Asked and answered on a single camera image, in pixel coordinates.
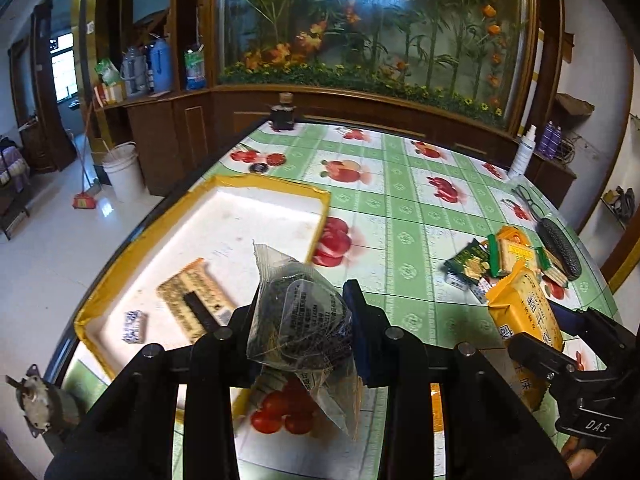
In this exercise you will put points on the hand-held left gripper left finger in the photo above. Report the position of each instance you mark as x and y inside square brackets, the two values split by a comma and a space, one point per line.
[220, 345]

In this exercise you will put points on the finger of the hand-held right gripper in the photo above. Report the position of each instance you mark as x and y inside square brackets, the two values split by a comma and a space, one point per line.
[595, 325]
[540, 355]

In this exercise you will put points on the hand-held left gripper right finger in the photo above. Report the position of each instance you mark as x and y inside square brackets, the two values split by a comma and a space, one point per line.
[359, 332]

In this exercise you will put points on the yellow biscuit packet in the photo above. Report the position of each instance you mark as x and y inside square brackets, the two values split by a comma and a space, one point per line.
[525, 310]

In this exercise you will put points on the clear packet of dark snack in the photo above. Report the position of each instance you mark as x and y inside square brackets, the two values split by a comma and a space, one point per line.
[300, 320]

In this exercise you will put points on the small blue white packet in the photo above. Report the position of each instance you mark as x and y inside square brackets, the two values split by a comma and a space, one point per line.
[456, 281]
[134, 326]

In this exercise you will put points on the yellow tray with white inside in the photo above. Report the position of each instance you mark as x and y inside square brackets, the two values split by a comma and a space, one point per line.
[250, 220]

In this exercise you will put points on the person's right hand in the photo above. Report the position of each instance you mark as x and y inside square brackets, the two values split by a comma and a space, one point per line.
[580, 457]

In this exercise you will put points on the cracker packet with dark band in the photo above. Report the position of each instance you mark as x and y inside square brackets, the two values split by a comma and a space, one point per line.
[190, 285]

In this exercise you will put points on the cracker packet with green ends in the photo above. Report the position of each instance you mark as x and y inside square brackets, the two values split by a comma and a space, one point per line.
[550, 266]
[512, 252]

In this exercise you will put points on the black glasses case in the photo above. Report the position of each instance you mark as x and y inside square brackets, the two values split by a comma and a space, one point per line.
[560, 247]

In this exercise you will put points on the dark green snack packet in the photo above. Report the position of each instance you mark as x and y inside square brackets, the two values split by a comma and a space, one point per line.
[467, 260]

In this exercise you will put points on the green fruit print tablecloth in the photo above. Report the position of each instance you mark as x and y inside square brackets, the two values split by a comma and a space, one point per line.
[400, 195]

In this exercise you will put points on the black eyeglasses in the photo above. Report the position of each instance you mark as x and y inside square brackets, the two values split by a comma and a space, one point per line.
[525, 199]

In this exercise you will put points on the black round lid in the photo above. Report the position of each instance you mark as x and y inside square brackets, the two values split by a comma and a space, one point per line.
[258, 168]

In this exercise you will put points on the white spray bottle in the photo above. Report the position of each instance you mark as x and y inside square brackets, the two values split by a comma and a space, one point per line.
[521, 155]

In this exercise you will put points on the purple bottle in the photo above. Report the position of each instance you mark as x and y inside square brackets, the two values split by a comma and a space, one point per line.
[546, 140]
[556, 142]

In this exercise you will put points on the grey metal motor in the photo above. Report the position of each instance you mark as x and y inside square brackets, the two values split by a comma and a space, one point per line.
[42, 405]

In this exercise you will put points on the white plastic bucket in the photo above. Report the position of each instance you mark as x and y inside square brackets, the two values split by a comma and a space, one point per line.
[124, 175]

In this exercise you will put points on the red broom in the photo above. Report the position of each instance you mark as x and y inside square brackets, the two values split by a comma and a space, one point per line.
[86, 201]

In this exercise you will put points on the wooden side cabinet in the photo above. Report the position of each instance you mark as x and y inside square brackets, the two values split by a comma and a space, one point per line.
[165, 130]

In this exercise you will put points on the dark bottle with cork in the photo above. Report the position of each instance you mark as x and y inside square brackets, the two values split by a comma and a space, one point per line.
[282, 115]

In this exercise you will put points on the chair with striped cloth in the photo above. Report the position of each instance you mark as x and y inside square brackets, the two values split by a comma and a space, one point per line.
[11, 170]

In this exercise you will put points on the green label plastic bottle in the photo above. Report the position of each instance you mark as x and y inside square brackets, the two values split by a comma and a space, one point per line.
[195, 70]

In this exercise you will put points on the blue thermos flask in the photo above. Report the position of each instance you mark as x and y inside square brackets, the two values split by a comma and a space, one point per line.
[161, 67]

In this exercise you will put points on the grey thermos jug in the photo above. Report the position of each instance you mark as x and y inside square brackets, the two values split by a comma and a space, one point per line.
[134, 72]

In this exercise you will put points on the green white bag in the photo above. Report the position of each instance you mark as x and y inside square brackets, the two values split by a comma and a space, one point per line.
[109, 77]

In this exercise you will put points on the glass flower display cabinet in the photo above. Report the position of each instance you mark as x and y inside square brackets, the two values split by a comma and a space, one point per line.
[380, 25]

